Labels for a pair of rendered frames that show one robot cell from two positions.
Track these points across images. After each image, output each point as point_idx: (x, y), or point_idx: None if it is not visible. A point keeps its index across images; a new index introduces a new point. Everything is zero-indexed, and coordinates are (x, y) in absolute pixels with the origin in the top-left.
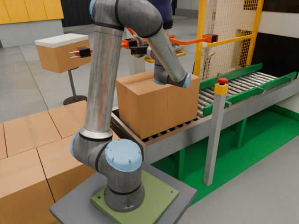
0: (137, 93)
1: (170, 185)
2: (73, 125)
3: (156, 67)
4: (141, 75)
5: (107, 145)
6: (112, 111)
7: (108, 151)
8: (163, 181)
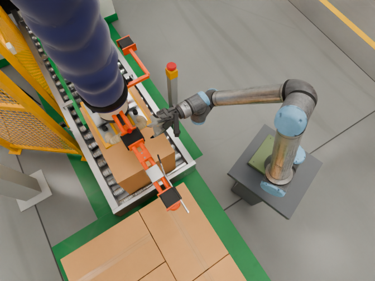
0: (170, 151)
1: (262, 139)
2: (137, 255)
3: (203, 115)
4: (113, 148)
5: (294, 161)
6: (117, 204)
7: (299, 160)
8: (259, 143)
